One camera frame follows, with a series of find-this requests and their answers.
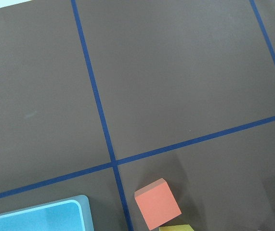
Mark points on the orange foam block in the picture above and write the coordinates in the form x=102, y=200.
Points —
x=157, y=203

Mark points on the light blue plastic bin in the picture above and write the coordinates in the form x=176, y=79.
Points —
x=70, y=214

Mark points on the yellow foam block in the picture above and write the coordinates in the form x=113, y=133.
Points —
x=184, y=227

